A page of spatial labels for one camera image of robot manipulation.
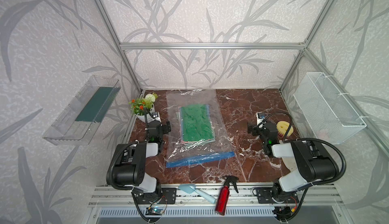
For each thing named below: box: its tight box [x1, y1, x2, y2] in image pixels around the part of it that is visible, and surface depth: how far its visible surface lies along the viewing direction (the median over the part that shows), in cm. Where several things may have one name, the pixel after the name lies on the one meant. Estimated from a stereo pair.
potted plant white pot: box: [128, 92, 159, 123], surface depth 95 cm
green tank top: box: [181, 103, 214, 142], surface depth 96 cm
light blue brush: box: [178, 183, 216, 205], surface depth 76 cm
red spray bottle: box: [215, 175, 240, 216], surface depth 74 cm
